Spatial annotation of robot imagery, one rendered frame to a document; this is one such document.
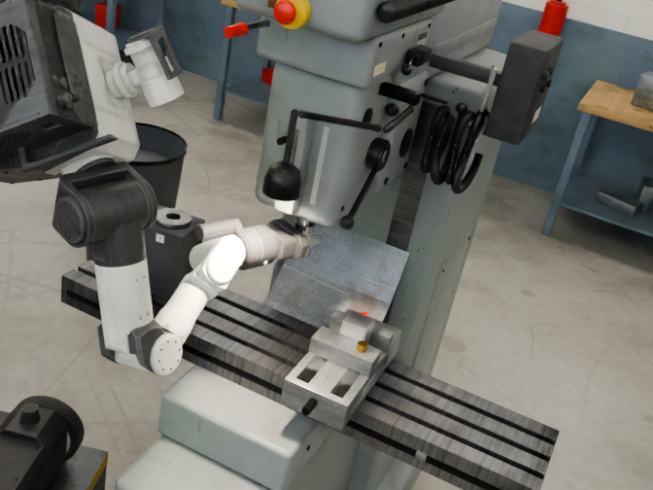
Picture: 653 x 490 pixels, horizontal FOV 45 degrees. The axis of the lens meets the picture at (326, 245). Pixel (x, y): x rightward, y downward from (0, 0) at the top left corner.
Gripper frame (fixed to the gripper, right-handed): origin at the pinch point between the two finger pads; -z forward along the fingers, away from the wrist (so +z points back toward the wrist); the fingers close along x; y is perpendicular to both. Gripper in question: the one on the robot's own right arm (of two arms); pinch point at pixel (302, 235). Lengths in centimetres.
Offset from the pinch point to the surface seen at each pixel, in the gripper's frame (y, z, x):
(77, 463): 84, 31, 37
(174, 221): 9.6, 12.6, 31.4
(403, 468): 102, -68, -1
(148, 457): 50, 34, 0
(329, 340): 18.4, 0.9, -15.7
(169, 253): 16.3, 15.2, 28.2
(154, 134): 64, -88, 199
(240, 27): -47, 26, -1
